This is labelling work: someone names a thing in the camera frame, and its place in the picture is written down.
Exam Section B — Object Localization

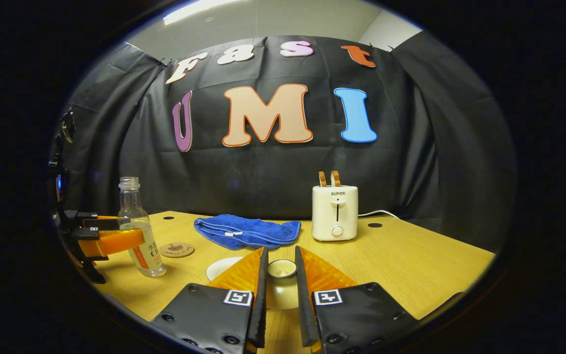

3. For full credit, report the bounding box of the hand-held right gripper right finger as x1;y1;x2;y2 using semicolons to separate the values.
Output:
294;246;465;354

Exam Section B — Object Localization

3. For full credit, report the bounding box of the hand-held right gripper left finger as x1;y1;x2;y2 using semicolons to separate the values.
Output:
150;247;269;354

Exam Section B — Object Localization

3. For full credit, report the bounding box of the cream teacup lid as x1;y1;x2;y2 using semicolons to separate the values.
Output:
265;259;300;311

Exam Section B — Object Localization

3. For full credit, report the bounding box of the clear plastic water bottle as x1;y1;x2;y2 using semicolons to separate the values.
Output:
117;177;167;278

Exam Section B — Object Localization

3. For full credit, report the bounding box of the cream white teacup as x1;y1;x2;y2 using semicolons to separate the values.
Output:
206;256;244;282

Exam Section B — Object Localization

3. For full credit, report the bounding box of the round brown cork coaster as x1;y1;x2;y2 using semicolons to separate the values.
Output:
159;242;196;259

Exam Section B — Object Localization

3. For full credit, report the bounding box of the blue towel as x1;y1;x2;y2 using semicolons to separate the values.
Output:
194;214;302;250

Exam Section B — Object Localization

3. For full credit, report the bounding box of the cream white toaster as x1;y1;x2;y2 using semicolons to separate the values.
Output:
311;185;359;242

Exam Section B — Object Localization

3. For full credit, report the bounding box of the black backdrop cloth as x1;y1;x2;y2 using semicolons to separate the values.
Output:
50;29;517;254

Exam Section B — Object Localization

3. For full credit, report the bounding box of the white toaster power cable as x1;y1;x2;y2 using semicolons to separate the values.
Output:
358;209;400;220

